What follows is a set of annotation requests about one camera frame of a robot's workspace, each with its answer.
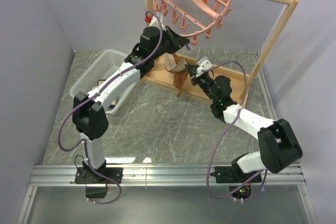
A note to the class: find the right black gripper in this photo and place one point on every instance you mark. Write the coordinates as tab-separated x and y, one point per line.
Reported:
192	69

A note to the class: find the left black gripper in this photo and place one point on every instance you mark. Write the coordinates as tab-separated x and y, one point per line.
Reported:
177	41

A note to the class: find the brown boxer underwear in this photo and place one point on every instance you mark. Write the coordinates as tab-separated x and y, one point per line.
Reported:
177	66

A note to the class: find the pink round clip hanger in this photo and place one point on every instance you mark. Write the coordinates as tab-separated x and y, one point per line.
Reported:
197	17

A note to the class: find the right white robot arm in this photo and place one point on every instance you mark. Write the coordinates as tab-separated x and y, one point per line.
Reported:
278	145

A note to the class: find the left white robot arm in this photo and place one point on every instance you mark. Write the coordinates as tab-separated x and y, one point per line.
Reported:
90	108

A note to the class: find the wooden hanging rack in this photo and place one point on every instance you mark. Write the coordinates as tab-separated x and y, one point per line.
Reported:
239	81

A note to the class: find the white plastic laundry basket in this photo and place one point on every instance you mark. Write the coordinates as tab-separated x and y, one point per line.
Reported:
101	69

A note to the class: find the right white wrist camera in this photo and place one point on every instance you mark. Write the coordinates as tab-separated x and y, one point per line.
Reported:
203	65

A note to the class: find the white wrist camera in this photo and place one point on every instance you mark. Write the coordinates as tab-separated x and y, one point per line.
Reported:
203	65
155	21

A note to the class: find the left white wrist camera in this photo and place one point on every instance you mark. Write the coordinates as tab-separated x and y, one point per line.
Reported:
155	21

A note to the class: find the aluminium mounting rail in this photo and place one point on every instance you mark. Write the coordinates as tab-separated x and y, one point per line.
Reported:
164	193

